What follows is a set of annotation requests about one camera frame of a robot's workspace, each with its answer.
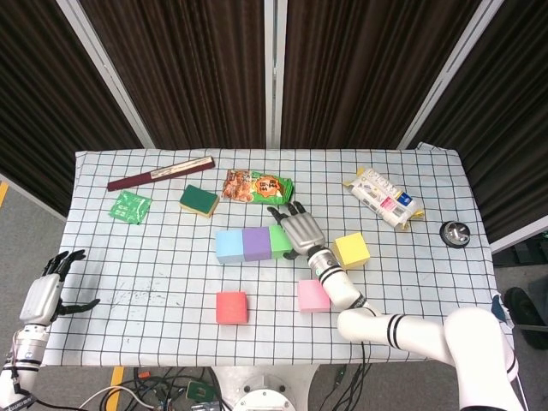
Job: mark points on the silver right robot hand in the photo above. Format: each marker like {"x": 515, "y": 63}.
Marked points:
{"x": 304, "y": 233}

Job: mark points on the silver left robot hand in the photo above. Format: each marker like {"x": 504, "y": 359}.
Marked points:
{"x": 40, "y": 299}

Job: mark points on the green foam cube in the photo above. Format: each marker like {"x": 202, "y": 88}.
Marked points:
{"x": 279, "y": 244}

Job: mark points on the purple foam cube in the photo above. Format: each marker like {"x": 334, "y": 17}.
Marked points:
{"x": 257, "y": 244}

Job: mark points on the light blue foam cube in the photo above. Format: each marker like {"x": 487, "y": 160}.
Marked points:
{"x": 230, "y": 246}

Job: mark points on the red foam cube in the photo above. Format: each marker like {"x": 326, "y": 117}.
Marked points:
{"x": 231, "y": 308}

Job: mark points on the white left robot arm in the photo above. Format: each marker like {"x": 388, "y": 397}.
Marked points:
{"x": 25, "y": 342}

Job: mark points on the yellow foam cube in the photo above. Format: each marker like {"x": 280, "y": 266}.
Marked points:
{"x": 353, "y": 250}

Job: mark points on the pink foam cube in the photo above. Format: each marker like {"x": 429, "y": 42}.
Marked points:
{"x": 310, "y": 295}

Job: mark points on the orange green snack bag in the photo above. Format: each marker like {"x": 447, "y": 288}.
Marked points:
{"x": 257, "y": 188}

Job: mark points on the white plastic noodle package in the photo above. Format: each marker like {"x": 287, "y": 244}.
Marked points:
{"x": 385, "y": 199}

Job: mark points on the green and yellow sponge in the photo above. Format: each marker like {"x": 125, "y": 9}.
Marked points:
{"x": 199, "y": 200}

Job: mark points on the green sachet packet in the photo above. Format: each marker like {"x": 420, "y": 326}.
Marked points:
{"x": 130, "y": 207}

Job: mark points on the dark red folded fan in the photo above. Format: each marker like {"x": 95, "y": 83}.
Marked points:
{"x": 171, "y": 171}

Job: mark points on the dark brown curtain panel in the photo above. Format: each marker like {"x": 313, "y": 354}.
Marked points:
{"x": 514, "y": 128}
{"x": 43, "y": 107}
{"x": 184, "y": 73}
{"x": 364, "y": 73}

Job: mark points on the green circuit board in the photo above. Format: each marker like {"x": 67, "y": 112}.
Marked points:
{"x": 199, "y": 390}

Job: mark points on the black bulky floor object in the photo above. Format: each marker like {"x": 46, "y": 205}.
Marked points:
{"x": 526, "y": 317}

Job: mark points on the white partition base rail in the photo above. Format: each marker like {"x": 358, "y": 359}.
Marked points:
{"x": 30, "y": 197}
{"x": 518, "y": 236}

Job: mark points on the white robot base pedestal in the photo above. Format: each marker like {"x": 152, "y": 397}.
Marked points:
{"x": 265, "y": 385}

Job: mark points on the white partition post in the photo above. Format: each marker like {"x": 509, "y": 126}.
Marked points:
{"x": 107, "y": 73}
{"x": 275, "y": 73}
{"x": 450, "y": 73}

